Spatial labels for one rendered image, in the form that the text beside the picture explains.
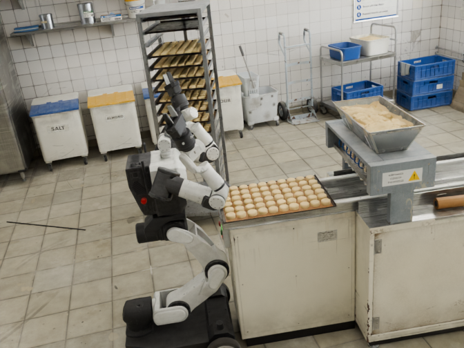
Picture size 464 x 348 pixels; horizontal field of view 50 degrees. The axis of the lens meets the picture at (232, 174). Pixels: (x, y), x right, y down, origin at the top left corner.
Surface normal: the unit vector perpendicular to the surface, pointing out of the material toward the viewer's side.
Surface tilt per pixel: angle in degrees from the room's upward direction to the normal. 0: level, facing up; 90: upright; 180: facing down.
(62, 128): 92
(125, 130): 92
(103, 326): 0
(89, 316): 0
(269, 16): 90
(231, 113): 92
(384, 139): 110
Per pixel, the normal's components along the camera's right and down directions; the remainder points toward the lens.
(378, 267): 0.13, 0.40
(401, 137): 0.15, 0.68
